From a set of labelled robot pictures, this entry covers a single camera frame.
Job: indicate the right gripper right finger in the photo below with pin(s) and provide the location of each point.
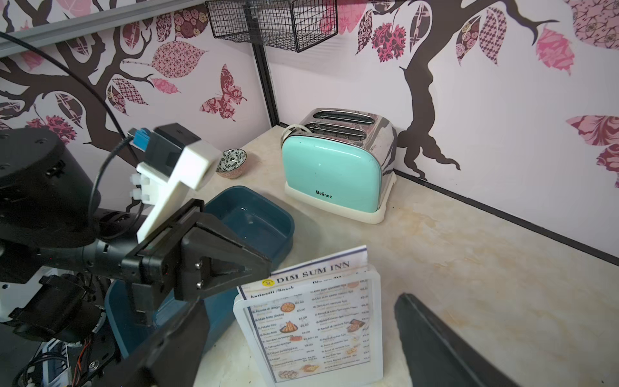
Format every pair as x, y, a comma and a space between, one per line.
435, 354

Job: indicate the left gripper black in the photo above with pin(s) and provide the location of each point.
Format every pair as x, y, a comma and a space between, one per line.
192, 254

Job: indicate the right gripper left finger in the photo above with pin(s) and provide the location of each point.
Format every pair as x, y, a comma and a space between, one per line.
170, 357

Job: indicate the white acrylic menu holder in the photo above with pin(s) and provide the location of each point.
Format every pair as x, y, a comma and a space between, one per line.
314, 329

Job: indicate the new dim sum menu sheet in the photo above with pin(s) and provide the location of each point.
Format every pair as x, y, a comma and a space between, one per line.
309, 309

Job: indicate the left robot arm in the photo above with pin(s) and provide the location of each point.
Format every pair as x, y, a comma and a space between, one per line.
52, 228

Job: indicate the dark teal plastic tray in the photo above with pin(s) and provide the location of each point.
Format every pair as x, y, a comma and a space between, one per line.
258, 222

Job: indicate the patterned small plate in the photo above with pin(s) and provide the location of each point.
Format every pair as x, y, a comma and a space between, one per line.
233, 163

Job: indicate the mint green toaster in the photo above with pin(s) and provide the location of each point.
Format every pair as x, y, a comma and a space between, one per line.
341, 161

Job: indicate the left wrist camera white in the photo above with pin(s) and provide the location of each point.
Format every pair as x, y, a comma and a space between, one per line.
176, 161

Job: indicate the black wire basket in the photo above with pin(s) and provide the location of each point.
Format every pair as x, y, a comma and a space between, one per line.
289, 25

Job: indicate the aluminium rail left diagonal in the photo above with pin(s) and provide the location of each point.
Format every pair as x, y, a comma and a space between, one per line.
43, 23

